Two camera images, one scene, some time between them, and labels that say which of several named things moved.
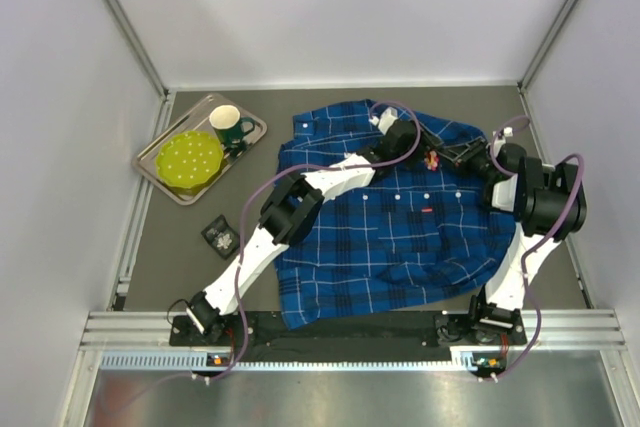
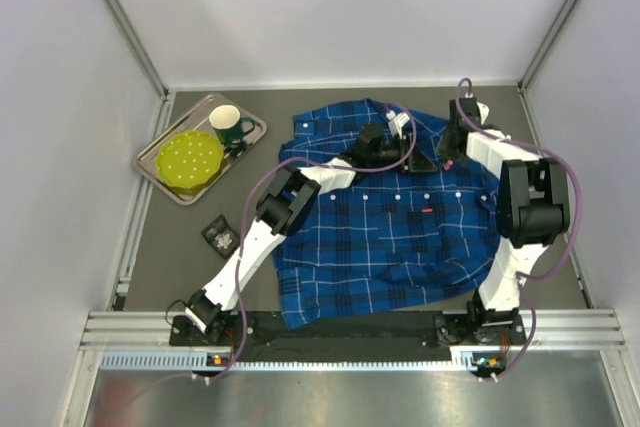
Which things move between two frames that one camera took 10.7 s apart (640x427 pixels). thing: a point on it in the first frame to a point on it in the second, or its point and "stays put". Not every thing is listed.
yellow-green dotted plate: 189,161 stays put
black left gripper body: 419,135 to 407,153
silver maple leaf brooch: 224,241 stays put
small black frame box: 212,232 stays put
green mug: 228,125 stays put
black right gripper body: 470,154 to 451,137
